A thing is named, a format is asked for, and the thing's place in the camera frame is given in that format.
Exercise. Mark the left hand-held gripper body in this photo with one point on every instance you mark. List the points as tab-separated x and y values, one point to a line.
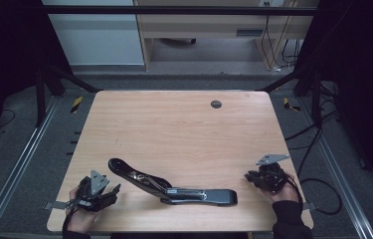
96	182

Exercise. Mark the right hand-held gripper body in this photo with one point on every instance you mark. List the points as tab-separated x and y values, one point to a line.
272	177

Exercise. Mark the black stapler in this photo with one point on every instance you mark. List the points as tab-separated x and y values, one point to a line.
217	196

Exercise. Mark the person's right hand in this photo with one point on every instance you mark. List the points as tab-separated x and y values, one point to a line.
288	194

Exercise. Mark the person's left hand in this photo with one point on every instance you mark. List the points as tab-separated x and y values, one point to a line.
79	220

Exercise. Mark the grey round table grommet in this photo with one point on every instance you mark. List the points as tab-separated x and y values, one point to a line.
216	104

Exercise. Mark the yellow black tape strip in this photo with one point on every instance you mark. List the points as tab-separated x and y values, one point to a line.
76	104

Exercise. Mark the black curtain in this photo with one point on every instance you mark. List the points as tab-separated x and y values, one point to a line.
366	83
5	49

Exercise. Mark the white cabinet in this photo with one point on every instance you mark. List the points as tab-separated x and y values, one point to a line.
97	40

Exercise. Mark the dark object under desk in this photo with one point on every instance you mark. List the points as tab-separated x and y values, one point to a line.
179	41

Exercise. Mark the light wooden desk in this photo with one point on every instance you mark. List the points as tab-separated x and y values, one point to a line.
207	25

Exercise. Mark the grey table bracket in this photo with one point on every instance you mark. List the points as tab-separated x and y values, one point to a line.
310	206
54	205

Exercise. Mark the aluminium floor rail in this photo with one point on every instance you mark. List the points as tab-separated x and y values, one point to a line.
18	169
339	179

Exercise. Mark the black metal frame stand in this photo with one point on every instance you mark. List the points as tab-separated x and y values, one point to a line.
316	99
40	99

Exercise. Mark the black horizontal frame bar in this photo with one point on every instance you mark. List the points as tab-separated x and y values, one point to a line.
174	10

